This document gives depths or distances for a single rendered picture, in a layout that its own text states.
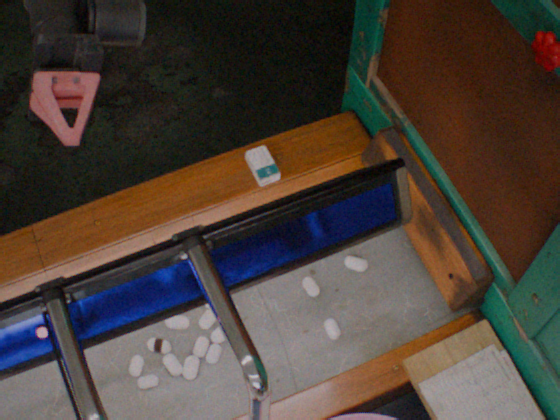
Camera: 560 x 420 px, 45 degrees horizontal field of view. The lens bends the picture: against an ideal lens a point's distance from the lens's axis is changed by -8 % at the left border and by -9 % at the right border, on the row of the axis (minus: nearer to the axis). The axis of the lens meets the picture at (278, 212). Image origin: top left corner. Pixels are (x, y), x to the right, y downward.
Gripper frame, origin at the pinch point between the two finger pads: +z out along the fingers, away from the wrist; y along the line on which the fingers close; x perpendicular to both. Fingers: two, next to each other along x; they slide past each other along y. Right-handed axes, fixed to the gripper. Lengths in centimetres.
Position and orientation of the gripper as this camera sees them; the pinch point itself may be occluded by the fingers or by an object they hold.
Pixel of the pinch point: (71, 137)
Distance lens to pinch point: 68.0
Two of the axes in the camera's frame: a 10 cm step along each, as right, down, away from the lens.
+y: -3.5, 5.8, 7.4
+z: 3.0, 8.1, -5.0
